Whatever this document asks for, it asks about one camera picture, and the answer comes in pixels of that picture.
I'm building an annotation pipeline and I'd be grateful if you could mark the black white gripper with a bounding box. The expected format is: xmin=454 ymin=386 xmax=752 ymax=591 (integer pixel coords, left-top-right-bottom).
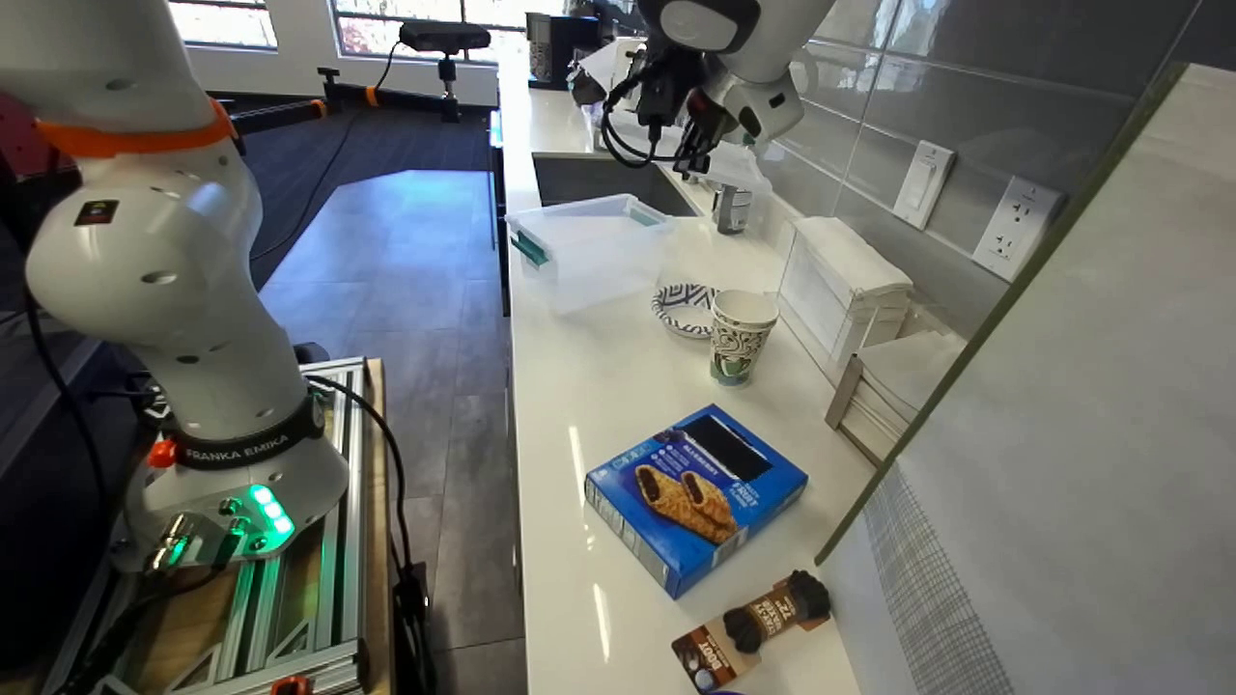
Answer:
xmin=638 ymin=49 xmax=805 ymax=179

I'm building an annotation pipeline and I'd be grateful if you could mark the clear storage bin lid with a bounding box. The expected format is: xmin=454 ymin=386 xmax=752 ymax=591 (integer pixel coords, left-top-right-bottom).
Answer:
xmin=512 ymin=193 xmax=674 ymax=270

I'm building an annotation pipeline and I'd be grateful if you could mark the white wall outlet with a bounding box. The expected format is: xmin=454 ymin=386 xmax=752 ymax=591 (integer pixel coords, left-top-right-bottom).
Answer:
xmin=975 ymin=179 xmax=1059 ymax=281

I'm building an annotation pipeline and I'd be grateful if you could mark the blue snack bar box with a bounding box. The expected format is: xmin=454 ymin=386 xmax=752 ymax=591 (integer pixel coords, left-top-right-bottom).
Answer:
xmin=583 ymin=404 xmax=807 ymax=600

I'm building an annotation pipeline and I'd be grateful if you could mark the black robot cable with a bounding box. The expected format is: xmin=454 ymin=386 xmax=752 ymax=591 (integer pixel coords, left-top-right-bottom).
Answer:
xmin=597 ymin=63 xmax=682 ymax=170

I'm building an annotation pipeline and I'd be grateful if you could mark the green patterned paper cup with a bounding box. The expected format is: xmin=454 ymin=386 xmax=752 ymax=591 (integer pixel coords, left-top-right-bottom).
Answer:
xmin=713 ymin=291 xmax=782 ymax=386

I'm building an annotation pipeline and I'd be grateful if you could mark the clear plastic storage bin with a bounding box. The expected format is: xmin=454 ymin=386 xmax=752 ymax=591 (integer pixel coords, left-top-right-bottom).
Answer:
xmin=516 ymin=193 xmax=674 ymax=312

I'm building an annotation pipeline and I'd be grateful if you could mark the white light switch plate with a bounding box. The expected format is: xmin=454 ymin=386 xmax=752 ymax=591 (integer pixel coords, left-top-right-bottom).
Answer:
xmin=892 ymin=139 xmax=953 ymax=228

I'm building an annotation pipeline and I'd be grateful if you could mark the black camera on tripod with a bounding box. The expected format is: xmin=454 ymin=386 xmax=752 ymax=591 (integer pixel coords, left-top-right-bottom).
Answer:
xmin=397 ymin=18 xmax=491 ymax=122

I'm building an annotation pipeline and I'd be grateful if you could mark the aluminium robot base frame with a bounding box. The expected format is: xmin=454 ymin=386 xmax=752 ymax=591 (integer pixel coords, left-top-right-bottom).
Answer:
xmin=40 ymin=361 xmax=396 ymax=695

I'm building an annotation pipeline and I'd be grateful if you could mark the brown black snack packet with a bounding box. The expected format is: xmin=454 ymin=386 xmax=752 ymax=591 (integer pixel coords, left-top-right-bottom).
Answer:
xmin=674 ymin=570 xmax=832 ymax=695

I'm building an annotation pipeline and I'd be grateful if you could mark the dark kitchen sink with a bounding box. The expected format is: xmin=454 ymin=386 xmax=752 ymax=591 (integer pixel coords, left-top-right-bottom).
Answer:
xmin=535 ymin=149 xmax=692 ymax=218

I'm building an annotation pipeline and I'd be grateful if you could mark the white napkin stack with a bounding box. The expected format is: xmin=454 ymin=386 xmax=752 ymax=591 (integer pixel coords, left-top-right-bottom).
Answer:
xmin=782 ymin=218 xmax=913 ymax=376

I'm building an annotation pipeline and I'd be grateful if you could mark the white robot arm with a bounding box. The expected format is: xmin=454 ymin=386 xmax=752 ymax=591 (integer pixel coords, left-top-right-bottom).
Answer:
xmin=0 ymin=0 xmax=347 ymax=566

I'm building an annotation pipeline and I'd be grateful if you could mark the wooden napkin holder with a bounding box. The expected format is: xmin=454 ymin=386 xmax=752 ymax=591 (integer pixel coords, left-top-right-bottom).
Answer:
xmin=822 ymin=333 xmax=962 ymax=462

